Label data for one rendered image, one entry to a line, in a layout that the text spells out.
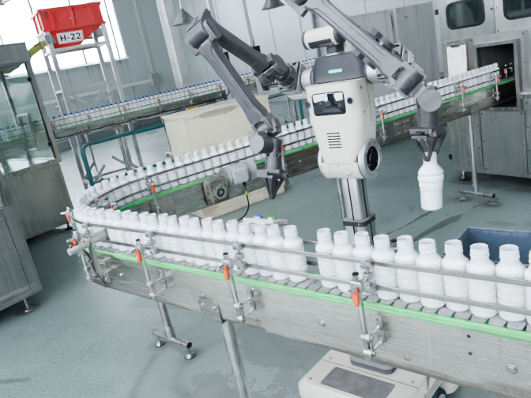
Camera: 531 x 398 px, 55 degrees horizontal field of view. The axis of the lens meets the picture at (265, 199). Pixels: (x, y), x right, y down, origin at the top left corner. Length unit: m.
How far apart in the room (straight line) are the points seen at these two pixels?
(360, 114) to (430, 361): 0.95
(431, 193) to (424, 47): 6.94
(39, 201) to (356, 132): 5.20
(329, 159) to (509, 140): 3.30
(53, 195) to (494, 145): 4.98
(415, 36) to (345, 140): 6.36
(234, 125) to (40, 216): 2.61
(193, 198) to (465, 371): 2.13
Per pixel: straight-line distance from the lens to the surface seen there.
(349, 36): 1.47
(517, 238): 1.85
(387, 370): 2.33
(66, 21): 8.09
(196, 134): 5.55
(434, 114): 1.48
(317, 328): 1.51
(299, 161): 3.46
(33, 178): 6.63
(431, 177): 1.50
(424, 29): 8.41
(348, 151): 1.95
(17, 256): 4.54
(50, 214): 6.73
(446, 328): 1.28
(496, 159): 5.27
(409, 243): 1.27
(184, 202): 3.08
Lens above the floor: 1.66
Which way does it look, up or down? 16 degrees down
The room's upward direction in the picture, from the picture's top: 12 degrees counter-clockwise
